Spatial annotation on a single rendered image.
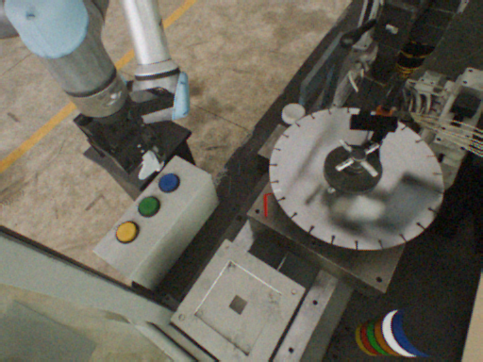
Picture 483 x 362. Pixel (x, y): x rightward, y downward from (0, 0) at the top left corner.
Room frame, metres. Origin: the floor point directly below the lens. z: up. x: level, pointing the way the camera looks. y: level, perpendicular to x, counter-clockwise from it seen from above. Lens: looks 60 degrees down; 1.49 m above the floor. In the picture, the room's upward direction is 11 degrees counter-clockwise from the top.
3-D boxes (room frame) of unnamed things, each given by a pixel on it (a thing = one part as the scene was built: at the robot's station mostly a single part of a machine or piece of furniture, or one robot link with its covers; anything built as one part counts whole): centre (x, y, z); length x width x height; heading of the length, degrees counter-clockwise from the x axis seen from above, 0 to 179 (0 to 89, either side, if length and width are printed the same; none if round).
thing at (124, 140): (0.35, 0.17, 1.12); 0.09 x 0.08 x 0.12; 136
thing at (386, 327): (0.00, -0.15, 1.11); 0.05 x 0.04 x 0.03; 47
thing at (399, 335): (0.00, -0.15, 1.14); 0.05 x 0.04 x 0.03; 47
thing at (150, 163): (0.35, 0.16, 1.01); 0.06 x 0.03 x 0.09; 136
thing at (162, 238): (0.31, 0.19, 0.82); 0.28 x 0.11 x 0.15; 137
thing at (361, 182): (0.29, -0.23, 0.96); 0.11 x 0.11 x 0.03
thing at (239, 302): (0.09, 0.04, 0.82); 0.18 x 0.18 x 0.15; 47
